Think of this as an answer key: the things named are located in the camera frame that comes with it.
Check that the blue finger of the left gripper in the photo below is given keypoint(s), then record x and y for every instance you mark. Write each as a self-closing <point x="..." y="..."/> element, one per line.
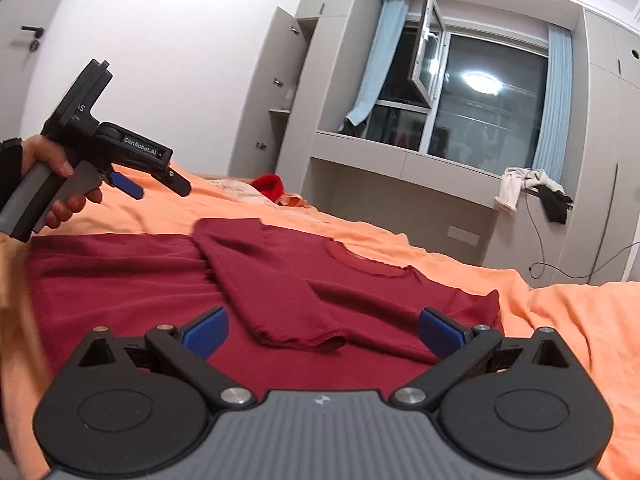
<point x="124" y="184"/>

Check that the light blue curtain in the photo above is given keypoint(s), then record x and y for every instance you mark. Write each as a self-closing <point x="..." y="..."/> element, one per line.
<point x="555" y="121"/>
<point x="391" y="22"/>

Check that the black cloth on desk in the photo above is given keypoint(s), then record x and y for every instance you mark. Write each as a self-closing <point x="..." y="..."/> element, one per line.
<point x="555" y="204"/>

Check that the right light blue curtain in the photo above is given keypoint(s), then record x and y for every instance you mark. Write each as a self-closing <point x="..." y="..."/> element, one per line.
<point x="555" y="121"/>

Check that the grey tall wardrobe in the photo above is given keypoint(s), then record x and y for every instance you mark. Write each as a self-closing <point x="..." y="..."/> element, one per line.
<point x="600" y="241"/>

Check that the grey open wardrobe door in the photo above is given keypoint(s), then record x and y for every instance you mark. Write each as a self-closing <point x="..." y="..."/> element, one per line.
<point x="269" y="99"/>

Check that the dark red knit sweater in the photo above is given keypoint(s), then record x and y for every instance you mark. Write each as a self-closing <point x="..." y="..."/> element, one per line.
<point x="304" y="312"/>

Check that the black door handle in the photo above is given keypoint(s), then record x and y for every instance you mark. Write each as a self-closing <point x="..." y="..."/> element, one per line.
<point x="37" y="34"/>

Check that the orange bed duvet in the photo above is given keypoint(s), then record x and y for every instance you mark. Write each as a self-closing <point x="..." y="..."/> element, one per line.
<point x="599" y="323"/>

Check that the left light blue curtain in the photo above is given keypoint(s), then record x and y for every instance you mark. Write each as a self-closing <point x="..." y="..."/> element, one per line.
<point x="391" y="22"/>

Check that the white cloth on desk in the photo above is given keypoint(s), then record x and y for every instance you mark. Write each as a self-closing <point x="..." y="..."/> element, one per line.
<point x="514" y="180"/>

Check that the grey built-in desk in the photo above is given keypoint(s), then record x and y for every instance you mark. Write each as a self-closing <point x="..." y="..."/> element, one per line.
<point x="404" y="192"/>

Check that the open window sash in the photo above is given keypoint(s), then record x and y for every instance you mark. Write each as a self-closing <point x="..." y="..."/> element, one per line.
<point x="427" y="53"/>

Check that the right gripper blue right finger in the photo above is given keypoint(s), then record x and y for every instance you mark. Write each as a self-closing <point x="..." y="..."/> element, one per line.
<point x="461" y="353"/>

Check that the white wall socket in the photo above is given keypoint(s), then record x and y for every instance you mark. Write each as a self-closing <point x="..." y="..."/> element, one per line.
<point x="463" y="236"/>

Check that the red hat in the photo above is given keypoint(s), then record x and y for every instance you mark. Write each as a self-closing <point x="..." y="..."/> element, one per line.
<point x="270" y="186"/>

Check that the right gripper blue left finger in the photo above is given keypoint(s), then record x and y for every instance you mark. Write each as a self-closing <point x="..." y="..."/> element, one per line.
<point x="182" y="353"/>

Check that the floral pink pillow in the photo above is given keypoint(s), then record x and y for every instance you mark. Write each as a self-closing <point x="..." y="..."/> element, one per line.
<point x="243" y="191"/>

